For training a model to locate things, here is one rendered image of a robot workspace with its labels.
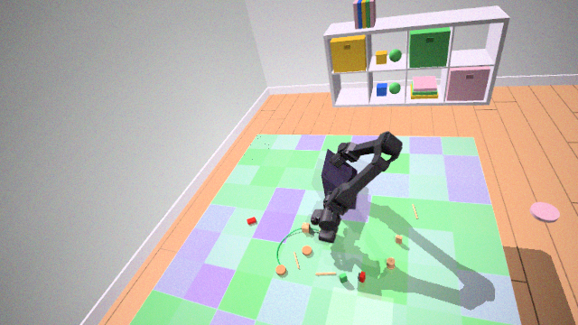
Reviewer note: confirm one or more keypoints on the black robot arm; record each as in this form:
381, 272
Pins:
347, 192

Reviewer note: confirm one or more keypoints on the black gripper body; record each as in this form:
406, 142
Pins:
329, 236

